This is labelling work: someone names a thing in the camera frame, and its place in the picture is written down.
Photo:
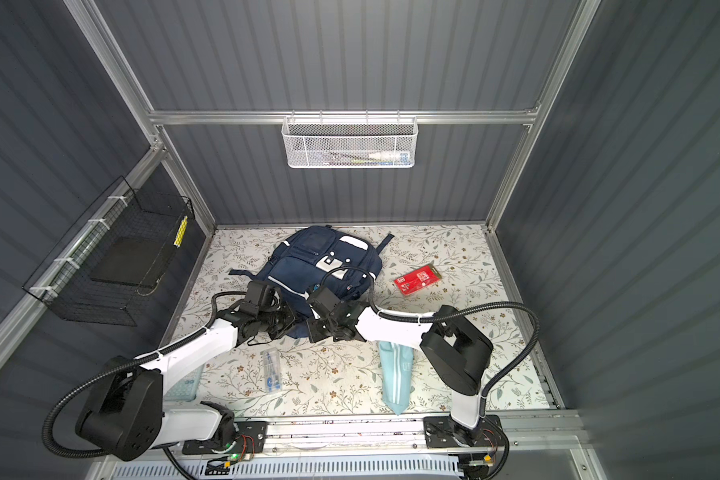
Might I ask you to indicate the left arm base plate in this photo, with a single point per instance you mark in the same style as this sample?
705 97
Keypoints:
235 438

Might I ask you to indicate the navy blue student backpack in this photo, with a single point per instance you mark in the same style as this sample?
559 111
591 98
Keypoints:
344 262

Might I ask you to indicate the black wire wall basket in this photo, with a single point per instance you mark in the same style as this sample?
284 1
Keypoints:
110 270

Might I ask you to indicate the red card pack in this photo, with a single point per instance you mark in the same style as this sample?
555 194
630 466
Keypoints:
417 279

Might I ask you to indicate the light blue pencil pouch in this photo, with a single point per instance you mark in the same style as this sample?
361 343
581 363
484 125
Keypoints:
397 367

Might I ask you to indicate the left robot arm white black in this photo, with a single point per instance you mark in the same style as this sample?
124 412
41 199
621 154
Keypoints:
125 413

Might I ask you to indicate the aluminium front rail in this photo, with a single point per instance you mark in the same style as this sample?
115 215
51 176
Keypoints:
388 434

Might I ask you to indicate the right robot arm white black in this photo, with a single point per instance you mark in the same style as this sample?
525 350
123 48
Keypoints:
458 351

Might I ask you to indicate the clear plastic ruler set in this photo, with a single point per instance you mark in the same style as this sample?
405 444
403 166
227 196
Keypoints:
270 361

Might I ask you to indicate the light green calculator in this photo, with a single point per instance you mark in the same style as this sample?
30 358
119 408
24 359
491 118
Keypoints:
185 390

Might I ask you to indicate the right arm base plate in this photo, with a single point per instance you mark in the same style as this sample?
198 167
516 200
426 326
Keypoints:
444 432

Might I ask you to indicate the pens in white basket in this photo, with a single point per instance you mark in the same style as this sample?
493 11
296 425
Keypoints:
379 157

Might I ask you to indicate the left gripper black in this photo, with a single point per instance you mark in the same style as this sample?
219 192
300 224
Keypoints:
290 319

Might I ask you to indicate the white wire mesh basket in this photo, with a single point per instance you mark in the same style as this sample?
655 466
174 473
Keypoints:
307 141

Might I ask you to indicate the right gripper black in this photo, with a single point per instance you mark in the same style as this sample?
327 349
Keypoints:
314 334

